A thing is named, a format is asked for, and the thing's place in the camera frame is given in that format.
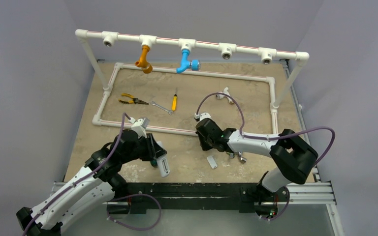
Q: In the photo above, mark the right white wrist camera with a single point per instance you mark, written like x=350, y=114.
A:
x=201, y=116

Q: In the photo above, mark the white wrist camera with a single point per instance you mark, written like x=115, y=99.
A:
x=139, y=126
x=201, y=116

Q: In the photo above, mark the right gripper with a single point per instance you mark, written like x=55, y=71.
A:
x=203, y=131

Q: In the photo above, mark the white plastic faucet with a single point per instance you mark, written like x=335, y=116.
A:
x=225, y=94

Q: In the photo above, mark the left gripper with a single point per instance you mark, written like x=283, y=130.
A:
x=153, y=150

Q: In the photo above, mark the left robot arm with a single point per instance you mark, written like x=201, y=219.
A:
x=98, y=181

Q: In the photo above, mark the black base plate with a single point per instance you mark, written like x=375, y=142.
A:
x=244, y=197

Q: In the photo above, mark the silver wrench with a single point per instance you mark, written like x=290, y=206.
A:
x=170, y=112

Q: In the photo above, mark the white battery cover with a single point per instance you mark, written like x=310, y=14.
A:
x=212, y=162

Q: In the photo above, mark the green stubby screwdriver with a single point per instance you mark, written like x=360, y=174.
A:
x=154, y=163

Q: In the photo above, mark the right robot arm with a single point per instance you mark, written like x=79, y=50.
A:
x=294, y=158

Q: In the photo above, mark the yellow screwdriver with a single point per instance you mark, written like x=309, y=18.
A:
x=174, y=103

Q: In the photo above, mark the white PVC pipe frame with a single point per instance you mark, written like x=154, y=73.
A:
x=267, y=55

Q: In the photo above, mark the aluminium rail frame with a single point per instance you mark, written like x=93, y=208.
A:
x=307, y=194

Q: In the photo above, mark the blue plastic faucet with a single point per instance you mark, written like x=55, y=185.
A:
x=186, y=64

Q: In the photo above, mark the yellow handled pliers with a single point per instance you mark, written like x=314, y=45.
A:
x=132, y=100

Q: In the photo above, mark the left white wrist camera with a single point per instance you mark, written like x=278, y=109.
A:
x=139, y=126

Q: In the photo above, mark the orange plastic faucet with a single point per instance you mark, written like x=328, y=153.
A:
x=142, y=63

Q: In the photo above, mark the white remote control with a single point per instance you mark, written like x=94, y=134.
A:
x=163, y=166

